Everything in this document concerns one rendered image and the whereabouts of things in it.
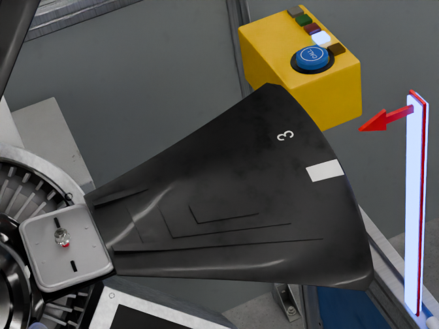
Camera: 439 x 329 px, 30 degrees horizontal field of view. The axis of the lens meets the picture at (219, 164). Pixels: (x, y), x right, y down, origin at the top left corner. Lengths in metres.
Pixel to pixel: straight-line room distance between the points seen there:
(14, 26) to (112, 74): 0.82
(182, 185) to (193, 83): 0.84
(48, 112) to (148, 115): 0.24
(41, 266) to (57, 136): 0.67
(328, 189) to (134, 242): 0.18
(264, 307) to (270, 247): 1.41
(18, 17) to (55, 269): 0.21
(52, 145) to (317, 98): 0.49
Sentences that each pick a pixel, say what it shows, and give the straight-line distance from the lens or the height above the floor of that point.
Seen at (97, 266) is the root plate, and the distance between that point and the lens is 0.69.
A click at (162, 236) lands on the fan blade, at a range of 0.70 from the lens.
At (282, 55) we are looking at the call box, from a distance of 1.05.
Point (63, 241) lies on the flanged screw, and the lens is 0.70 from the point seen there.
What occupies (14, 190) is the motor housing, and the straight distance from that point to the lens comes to 0.82.
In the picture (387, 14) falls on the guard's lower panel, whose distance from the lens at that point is 1.71.
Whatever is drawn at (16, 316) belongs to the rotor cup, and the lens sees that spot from 0.66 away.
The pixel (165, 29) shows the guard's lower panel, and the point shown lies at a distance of 1.48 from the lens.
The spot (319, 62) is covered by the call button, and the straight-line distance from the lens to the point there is 1.02.
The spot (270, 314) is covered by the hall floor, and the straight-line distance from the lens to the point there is 2.10.
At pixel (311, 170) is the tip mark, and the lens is 0.75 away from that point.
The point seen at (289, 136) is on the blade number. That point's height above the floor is 1.18.
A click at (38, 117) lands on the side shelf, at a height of 0.86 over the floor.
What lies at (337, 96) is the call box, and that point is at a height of 1.03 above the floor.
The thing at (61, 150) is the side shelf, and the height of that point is 0.86.
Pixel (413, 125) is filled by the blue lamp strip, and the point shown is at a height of 1.16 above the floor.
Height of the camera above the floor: 1.69
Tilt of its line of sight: 43 degrees down
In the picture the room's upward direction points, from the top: 12 degrees counter-clockwise
